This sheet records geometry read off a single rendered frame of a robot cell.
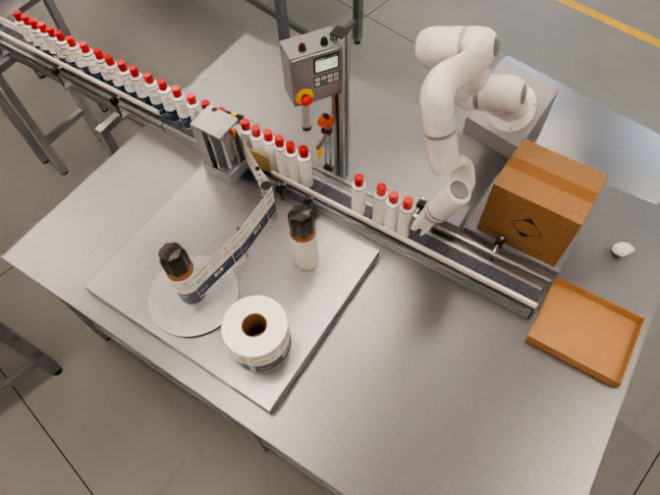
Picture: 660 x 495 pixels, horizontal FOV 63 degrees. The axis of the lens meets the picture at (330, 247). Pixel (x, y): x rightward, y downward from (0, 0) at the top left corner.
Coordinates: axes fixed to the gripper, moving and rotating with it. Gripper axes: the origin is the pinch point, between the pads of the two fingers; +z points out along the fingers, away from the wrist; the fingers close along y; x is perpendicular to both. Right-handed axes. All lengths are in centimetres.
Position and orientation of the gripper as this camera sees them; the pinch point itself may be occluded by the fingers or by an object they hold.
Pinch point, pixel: (415, 229)
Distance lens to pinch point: 190.0
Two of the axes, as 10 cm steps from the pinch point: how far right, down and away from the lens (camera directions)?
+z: -2.6, 3.4, 9.0
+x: 8.0, 6.0, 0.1
